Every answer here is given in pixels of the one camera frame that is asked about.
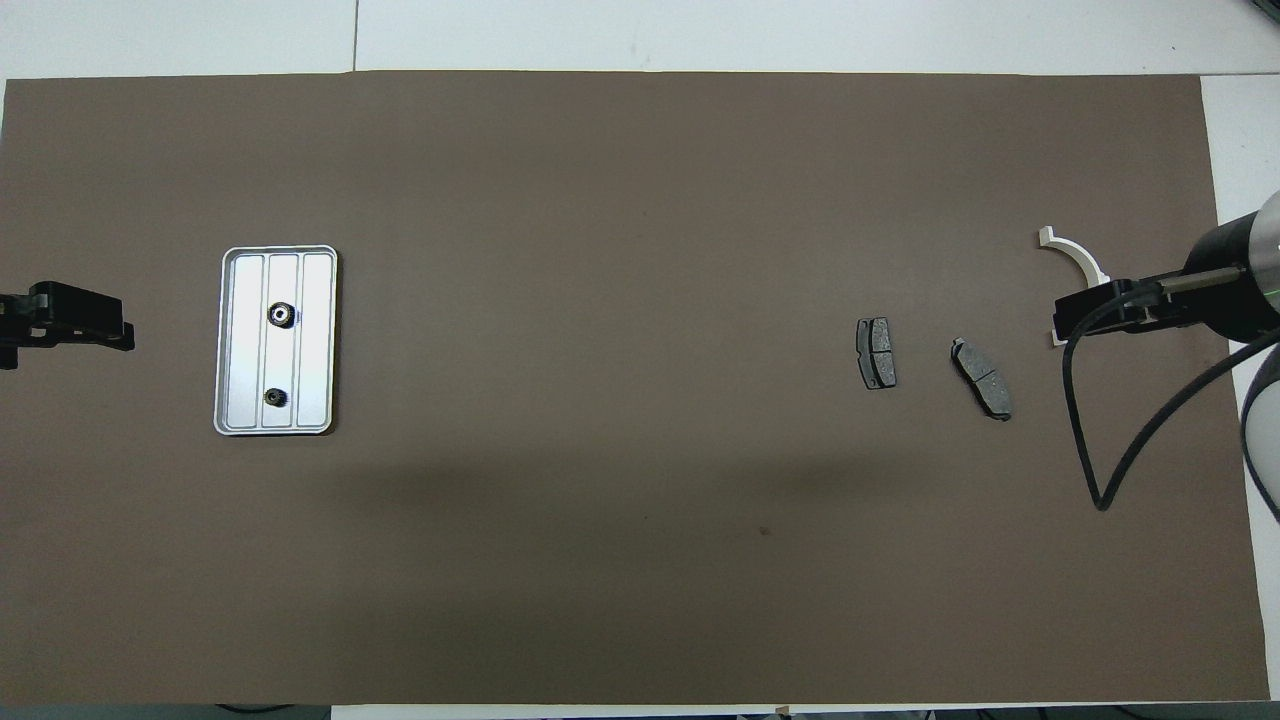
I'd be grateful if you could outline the white semicircular plastic bracket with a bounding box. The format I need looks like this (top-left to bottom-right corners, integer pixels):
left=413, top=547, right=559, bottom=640
left=1037, top=226, right=1111, bottom=349

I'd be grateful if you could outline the silver metal tray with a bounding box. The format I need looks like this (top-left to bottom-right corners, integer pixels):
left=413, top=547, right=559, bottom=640
left=213, top=244, right=339, bottom=437

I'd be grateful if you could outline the brown table mat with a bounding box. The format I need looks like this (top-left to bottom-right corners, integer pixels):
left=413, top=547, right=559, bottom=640
left=0, top=70, right=1271, bottom=706

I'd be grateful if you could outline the dark grey brake pad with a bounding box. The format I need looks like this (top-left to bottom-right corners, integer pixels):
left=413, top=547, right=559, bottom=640
left=950, top=337, right=1013, bottom=422
left=856, top=316, right=898, bottom=391

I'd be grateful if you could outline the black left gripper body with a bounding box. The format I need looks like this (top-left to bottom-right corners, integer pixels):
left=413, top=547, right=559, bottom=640
left=0, top=282, right=68, bottom=370

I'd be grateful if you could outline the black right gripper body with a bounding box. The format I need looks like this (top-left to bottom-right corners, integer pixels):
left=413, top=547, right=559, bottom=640
left=1113, top=274, right=1198, bottom=332

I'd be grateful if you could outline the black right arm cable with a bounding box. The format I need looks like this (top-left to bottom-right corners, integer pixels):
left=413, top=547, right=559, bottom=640
left=1062, top=268, right=1280, bottom=512

